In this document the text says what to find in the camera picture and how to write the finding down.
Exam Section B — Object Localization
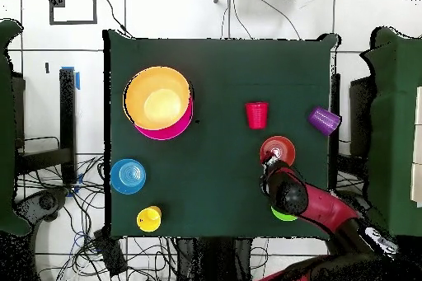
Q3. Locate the white box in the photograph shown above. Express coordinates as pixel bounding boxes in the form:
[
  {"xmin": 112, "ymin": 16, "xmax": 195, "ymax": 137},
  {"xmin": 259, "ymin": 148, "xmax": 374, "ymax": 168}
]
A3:
[{"xmin": 410, "ymin": 86, "xmax": 422, "ymax": 208}]

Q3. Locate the small blue bowl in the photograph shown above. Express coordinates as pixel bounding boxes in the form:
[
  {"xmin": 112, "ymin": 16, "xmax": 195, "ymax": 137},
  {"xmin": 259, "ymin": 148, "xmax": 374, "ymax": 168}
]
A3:
[{"xmin": 110, "ymin": 157, "xmax": 147, "ymax": 195}]

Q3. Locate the purple cup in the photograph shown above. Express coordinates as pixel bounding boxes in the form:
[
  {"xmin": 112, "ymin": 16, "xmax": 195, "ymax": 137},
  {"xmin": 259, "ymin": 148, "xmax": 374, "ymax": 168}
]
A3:
[{"xmin": 307, "ymin": 105, "xmax": 343, "ymax": 138}]

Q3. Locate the black upright post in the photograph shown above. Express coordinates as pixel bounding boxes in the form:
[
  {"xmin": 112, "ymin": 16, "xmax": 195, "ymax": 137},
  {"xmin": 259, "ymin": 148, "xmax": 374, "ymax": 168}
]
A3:
[{"xmin": 328, "ymin": 73, "xmax": 341, "ymax": 190}]

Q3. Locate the black floor tape square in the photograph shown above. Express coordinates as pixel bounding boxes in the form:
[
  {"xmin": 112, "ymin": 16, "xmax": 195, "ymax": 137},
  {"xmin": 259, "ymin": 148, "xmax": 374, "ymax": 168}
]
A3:
[{"xmin": 48, "ymin": 0, "xmax": 99, "ymax": 26}]

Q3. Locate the thin black cable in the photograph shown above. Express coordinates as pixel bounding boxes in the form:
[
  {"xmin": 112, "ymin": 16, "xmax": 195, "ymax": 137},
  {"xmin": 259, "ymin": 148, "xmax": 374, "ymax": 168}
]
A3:
[
  {"xmin": 96, "ymin": 0, "xmax": 134, "ymax": 39},
  {"xmin": 243, "ymin": 0, "xmax": 302, "ymax": 40}
]

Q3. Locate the tangle of cables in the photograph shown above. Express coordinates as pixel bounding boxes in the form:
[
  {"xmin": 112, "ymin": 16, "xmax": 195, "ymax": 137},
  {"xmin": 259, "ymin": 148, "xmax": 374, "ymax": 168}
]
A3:
[{"xmin": 16, "ymin": 135, "xmax": 179, "ymax": 281}]

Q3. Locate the black power brick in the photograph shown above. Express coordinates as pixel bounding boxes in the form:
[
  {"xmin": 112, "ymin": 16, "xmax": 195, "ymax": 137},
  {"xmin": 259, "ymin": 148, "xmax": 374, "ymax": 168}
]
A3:
[{"xmin": 92, "ymin": 227, "xmax": 129, "ymax": 277}]

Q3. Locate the small orange bowl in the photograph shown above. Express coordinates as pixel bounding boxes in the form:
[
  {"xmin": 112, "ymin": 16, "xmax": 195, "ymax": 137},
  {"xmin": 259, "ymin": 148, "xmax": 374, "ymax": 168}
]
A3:
[{"xmin": 259, "ymin": 134, "xmax": 297, "ymax": 167}]

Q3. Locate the large pink bowl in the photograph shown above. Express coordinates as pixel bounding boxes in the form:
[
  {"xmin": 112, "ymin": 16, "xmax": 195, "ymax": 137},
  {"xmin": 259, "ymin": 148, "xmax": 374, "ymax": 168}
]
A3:
[{"xmin": 133, "ymin": 94, "xmax": 195, "ymax": 141}]

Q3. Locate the dark green tablecloth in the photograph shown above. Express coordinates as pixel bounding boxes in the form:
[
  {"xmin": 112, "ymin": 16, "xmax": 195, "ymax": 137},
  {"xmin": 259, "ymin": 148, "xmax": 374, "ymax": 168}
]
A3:
[
  {"xmin": 359, "ymin": 26, "xmax": 422, "ymax": 237},
  {"xmin": 102, "ymin": 29, "xmax": 340, "ymax": 241},
  {"xmin": 0, "ymin": 18, "xmax": 32, "ymax": 237}
]

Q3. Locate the black metal stand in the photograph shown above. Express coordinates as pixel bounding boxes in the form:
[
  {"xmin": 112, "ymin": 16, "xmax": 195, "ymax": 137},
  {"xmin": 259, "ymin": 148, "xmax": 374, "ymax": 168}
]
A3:
[{"xmin": 14, "ymin": 68, "xmax": 78, "ymax": 185}]

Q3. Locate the black box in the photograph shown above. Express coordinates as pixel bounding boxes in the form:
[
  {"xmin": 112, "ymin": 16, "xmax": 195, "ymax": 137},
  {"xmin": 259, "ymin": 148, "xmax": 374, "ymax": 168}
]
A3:
[
  {"xmin": 349, "ymin": 76, "xmax": 375, "ymax": 157},
  {"xmin": 11, "ymin": 74, "xmax": 26, "ymax": 150}
]

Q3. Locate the small green bowl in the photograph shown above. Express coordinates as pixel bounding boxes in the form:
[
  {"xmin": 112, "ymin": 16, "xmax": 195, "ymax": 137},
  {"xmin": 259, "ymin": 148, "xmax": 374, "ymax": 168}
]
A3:
[{"xmin": 270, "ymin": 206, "xmax": 299, "ymax": 222}]

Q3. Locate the dark grey chair base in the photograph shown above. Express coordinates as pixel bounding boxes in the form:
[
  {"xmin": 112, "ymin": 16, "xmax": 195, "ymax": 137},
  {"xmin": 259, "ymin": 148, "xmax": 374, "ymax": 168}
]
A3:
[{"xmin": 14, "ymin": 187, "xmax": 71, "ymax": 226}]

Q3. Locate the large orange bowl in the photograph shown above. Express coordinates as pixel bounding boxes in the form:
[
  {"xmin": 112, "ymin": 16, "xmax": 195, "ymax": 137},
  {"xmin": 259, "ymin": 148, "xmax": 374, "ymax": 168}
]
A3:
[{"xmin": 122, "ymin": 65, "xmax": 193, "ymax": 131}]

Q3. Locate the red cup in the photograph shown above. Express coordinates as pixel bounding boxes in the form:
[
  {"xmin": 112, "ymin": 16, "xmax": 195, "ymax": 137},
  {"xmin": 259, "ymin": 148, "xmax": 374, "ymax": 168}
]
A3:
[{"xmin": 244, "ymin": 101, "xmax": 270, "ymax": 131}]

